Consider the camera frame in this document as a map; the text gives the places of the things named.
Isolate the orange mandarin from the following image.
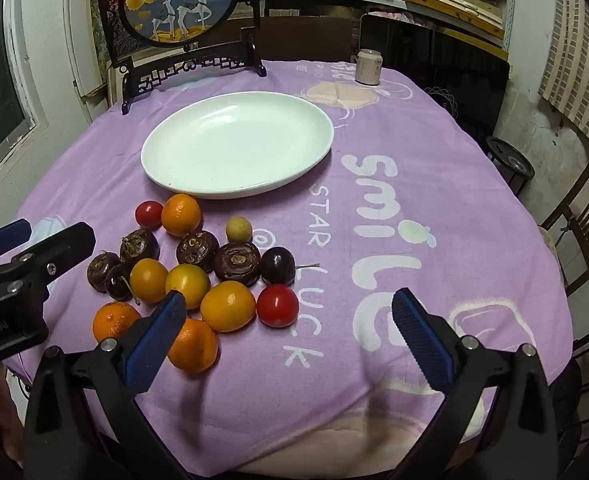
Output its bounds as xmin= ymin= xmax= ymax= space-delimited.
xmin=161 ymin=193 xmax=202 ymax=237
xmin=167 ymin=317 xmax=220 ymax=373
xmin=92 ymin=302 xmax=142 ymax=345

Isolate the black round stool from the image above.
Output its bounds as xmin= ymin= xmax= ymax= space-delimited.
xmin=484 ymin=136 xmax=536 ymax=196

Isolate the brick patterned cloth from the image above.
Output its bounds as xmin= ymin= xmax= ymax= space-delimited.
xmin=539 ymin=0 xmax=589 ymax=151

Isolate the large orange-yellow tomato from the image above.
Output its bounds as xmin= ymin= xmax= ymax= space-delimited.
xmin=200 ymin=280 xmax=257 ymax=333

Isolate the white oval plate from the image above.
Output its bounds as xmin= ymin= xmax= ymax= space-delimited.
xmin=141 ymin=91 xmax=335 ymax=200

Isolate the beige tea canister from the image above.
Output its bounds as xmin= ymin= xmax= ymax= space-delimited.
xmin=354 ymin=49 xmax=382 ymax=86

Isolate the red cherry tomato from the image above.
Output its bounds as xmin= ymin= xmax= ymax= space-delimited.
xmin=135 ymin=200 xmax=164 ymax=228
xmin=256 ymin=284 xmax=300 ymax=329

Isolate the purple printed tablecloth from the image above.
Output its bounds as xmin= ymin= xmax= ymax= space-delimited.
xmin=5 ymin=59 xmax=582 ymax=480

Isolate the dark red cherry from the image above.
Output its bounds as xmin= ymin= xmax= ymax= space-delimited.
xmin=260 ymin=246 xmax=321 ymax=286
xmin=105 ymin=263 xmax=140 ymax=306

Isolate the round deer painting table screen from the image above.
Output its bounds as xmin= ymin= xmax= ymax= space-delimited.
xmin=94 ymin=0 xmax=268 ymax=116

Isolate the large dark water chestnut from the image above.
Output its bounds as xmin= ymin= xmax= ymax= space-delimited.
xmin=212 ymin=241 xmax=262 ymax=282

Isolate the small yellow longan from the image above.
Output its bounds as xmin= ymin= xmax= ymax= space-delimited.
xmin=225 ymin=216 xmax=253 ymax=244

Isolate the small orange-yellow tomato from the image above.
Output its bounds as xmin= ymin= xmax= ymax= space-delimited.
xmin=129 ymin=258 xmax=170 ymax=304

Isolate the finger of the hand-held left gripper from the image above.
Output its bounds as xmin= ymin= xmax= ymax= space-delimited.
xmin=0 ymin=218 xmax=33 ymax=263
xmin=0 ymin=222 xmax=97 ymax=311

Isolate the stack of wooden boxes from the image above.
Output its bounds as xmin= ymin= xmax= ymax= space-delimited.
xmin=259 ymin=0 xmax=512 ymax=51

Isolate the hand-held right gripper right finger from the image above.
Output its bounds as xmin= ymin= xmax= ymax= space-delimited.
xmin=390 ymin=287 xmax=560 ymax=480

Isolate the yellow tomato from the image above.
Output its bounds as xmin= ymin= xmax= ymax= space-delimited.
xmin=165 ymin=263 xmax=211 ymax=310

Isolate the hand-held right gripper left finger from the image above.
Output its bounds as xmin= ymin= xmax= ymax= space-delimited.
xmin=22 ymin=290 xmax=190 ymax=480

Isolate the brown wooden chair back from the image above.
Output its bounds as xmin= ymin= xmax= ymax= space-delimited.
xmin=234 ymin=14 xmax=362 ymax=63

